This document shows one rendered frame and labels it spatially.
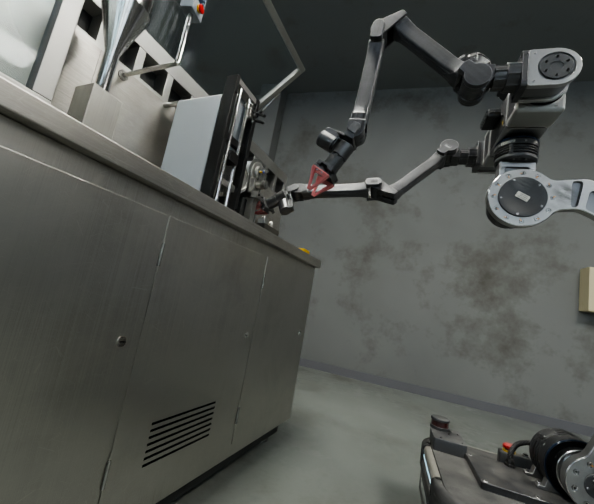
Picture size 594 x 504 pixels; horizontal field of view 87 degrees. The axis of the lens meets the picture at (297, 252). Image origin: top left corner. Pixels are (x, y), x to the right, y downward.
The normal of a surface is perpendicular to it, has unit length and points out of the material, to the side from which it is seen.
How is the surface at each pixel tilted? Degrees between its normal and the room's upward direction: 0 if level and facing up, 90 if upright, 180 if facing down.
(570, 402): 90
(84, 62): 90
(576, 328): 90
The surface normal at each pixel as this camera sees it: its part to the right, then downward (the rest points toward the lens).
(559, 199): -0.28, -0.20
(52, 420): 0.90, 0.09
